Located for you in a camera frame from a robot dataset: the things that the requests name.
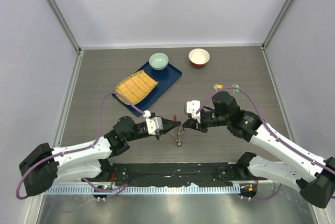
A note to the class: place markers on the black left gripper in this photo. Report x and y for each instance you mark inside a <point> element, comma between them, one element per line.
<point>168,124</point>

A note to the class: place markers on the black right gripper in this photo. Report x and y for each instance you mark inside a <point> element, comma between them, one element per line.
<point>191,123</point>

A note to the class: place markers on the keyring bunch with tags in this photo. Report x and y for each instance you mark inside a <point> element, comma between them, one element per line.
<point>178,135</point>

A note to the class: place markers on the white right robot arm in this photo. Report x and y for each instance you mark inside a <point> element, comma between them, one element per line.
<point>307,173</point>

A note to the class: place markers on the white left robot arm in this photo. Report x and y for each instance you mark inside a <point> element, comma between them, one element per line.
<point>46,166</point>

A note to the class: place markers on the key with yellow tag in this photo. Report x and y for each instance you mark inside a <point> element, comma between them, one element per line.
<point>217,86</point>

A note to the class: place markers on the woven bamboo plate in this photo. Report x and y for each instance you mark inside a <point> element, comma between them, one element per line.
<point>136,87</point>

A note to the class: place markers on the key with green tag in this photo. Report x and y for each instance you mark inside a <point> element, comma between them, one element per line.
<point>236,88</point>

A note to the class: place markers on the light green bowl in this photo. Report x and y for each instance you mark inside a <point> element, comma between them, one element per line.
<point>159,61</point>

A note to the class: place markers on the red bowl white inside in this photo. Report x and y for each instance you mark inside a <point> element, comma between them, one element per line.
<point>198,57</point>

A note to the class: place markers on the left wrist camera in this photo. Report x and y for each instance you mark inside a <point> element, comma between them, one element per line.
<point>154,123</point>

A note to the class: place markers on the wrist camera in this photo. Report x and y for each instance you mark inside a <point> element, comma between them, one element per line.
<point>154,123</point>
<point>191,109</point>

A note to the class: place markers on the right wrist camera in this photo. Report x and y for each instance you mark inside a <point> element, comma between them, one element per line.
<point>191,109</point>

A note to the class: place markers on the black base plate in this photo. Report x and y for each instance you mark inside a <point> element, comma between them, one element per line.
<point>178,174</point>

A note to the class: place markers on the white slotted cable duct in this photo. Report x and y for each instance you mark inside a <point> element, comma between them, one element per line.
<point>68,189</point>

